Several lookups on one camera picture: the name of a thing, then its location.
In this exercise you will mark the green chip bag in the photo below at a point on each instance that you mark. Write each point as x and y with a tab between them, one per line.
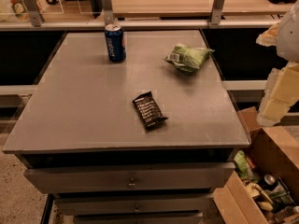
188	59

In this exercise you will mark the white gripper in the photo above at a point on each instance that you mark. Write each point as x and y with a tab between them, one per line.
289	38

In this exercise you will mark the top drawer knob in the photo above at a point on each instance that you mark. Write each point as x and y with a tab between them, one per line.
131	184

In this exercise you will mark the blue pepsi can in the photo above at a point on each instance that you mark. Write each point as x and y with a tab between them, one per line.
114	36

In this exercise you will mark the black rxbar chocolate wrapper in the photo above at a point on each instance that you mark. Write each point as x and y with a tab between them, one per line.
148	110

